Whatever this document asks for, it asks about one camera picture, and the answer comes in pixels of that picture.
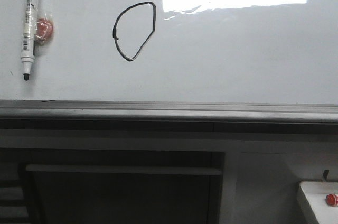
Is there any red round magnet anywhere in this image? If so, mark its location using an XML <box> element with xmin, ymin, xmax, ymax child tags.
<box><xmin>35</xmin><ymin>18</ymin><xmax>53</xmax><ymax>43</ymax></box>

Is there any white whiteboard marker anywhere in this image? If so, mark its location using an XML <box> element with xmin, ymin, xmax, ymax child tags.
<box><xmin>21</xmin><ymin>0</ymin><xmax>39</xmax><ymax>81</ymax></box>

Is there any dark cabinet with grey bar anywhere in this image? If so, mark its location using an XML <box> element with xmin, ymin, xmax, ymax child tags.
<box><xmin>0</xmin><ymin>147</ymin><xmax>225</xmax><ymax>224</ymax></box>

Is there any white plastic tray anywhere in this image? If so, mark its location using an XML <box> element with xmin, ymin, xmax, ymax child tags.
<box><xmin>297</xmin><ymin>181</ymin><xmax>337</xmax><ymax>223</ymax></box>

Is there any small red cap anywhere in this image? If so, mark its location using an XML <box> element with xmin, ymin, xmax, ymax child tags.
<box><xmin>325</xmin><ymin>193</ymin><xmax>338</xmax><ymax>207</ymax></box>

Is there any white whiteboard with grey frame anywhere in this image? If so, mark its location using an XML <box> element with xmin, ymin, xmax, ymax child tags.
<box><xmin>1</xmin><ymin>0</ymin><xmax>337</xmax><ymax>123</ymax></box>

